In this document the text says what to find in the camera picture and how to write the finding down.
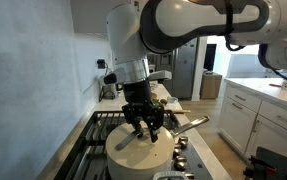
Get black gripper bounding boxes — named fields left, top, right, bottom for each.
left=122, top=80, right=164, bottom=143

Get cream pot lid steel handle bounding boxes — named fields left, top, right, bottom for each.
left=106, top=123, right=175, bottom=170

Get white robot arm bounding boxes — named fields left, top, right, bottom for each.
left=103, top=0, right=287, bottom=142

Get white cutting board with food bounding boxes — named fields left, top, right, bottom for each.
left=152, top=99, right=178, bottom=110

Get wooden spoon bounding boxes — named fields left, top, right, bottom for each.
left=165, top=109, right=191, bottom=114

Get small glass bowl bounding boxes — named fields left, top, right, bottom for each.
left=167, top=97, right=178, bottom=103

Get stainless steel electric kettle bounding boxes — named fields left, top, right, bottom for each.
left=100, top=73, right=123, bottom=99

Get stainless steel refrigerator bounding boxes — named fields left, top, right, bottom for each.
left=148, top=39, right=198, bottom=99

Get black television screen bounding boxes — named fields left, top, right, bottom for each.
left=203, top=44, right=217, bottom=71

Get white kitchen island cabinets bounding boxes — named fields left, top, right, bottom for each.
left=219, top=78, right=287, bottom=159

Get black device with red parts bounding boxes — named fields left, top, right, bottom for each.
left=243, top=147, right=287, bottom=180

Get white pot with steel handle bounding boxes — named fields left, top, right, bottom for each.
left=105, top=116, right=210, bottom=180

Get black wall plug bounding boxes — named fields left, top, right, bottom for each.
left=97, top=59, right=106, bottom=69

